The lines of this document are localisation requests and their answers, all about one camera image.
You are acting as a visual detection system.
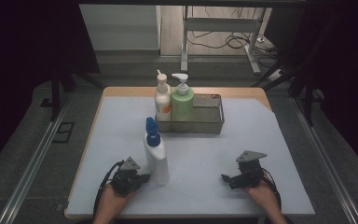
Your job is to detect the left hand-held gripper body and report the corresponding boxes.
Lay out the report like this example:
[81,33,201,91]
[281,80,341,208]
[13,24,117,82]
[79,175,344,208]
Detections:
[110,156,144,196]

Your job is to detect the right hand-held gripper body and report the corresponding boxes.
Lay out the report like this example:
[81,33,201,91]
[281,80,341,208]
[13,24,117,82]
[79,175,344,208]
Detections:
[235,150,268,188]

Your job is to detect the white bottle with blue pump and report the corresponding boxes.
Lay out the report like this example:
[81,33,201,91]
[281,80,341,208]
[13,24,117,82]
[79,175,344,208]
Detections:
[143,117,171,187]

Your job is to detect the metal mesh basket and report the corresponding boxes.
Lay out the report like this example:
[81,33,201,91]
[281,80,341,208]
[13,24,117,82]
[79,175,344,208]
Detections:
[154,91,226,134]

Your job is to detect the cream pump bottle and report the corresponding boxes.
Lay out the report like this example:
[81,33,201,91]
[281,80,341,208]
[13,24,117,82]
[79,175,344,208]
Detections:
[153,68,172,122]

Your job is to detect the green bottle with white pump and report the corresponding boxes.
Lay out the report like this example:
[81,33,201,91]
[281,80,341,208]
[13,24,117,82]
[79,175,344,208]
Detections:
[170,73,196,122]

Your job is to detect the person's right hand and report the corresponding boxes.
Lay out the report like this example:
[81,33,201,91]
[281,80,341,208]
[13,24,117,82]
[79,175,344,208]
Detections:
[243,175,282,216]

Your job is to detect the person's left hand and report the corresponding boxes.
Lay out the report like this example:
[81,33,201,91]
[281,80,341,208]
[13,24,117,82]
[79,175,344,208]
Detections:
[96,183,138,218]

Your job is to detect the pale blue table mat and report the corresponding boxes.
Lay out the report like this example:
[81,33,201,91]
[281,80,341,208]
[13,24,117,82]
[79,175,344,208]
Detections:
[66,95,315,217]

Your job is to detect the black metal stand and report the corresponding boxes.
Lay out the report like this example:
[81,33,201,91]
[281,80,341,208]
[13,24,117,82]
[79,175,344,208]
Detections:
[49,66,104,122]
[251,60,316,127]

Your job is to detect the white power strip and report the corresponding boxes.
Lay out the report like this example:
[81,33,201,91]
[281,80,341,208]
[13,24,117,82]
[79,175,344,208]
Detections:
[267,68,285,83]

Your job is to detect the dark curtain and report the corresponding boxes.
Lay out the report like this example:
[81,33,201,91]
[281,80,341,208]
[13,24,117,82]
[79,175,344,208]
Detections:
[265,0,358,183]
[0,0,101,176]

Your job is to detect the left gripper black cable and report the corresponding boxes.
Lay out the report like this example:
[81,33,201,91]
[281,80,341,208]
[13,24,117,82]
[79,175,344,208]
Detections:
[92,160,126,220]

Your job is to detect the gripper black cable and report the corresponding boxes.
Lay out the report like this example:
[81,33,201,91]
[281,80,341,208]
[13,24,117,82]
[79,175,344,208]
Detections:
[261,167,294,224]
[92,160,126,220]

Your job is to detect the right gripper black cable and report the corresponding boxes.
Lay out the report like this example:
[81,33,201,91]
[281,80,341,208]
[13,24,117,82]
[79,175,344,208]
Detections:
[261,167,294,224]

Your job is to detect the aluminium floor rail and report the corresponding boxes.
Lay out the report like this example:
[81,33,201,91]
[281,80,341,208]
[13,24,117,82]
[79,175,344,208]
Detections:
[0,92,73,224]
[289,96,358,224]

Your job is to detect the black floor bracket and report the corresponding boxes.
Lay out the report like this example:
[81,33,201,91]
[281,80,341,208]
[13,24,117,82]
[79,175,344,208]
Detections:
[52,121,76,145]

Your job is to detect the black floor cables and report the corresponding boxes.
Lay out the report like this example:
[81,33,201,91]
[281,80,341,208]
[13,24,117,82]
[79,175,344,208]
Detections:
[187,6,281,68]

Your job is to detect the white metal desk frame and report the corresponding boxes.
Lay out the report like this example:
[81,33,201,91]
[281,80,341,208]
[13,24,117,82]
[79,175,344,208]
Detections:
[180,6,267,76]

